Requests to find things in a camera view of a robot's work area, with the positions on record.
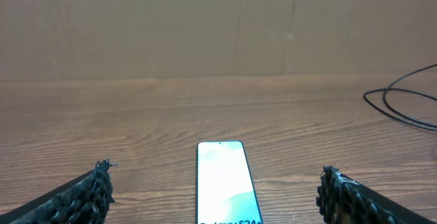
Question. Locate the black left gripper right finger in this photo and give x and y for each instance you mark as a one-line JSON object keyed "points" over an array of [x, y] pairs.
{"points": [[342, 200]]}

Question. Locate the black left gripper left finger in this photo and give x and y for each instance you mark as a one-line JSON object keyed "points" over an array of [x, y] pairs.
{"points": [[83, 200]]}

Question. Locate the Samsung Galaxy smartphone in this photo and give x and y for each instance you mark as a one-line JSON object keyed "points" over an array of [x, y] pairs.
{"points": [[225, 189]]}

